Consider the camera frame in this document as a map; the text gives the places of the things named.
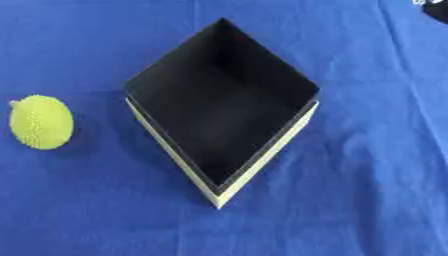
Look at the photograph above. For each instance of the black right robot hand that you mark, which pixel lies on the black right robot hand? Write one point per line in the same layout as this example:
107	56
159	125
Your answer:
437	9

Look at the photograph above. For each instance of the open box with black inside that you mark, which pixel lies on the open box with black inside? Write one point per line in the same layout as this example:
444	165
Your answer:
221	110

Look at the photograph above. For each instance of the yellow-green spiky toy fruit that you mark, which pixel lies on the yellow-green spiky toy fruit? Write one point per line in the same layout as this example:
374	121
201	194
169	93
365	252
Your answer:
41	121

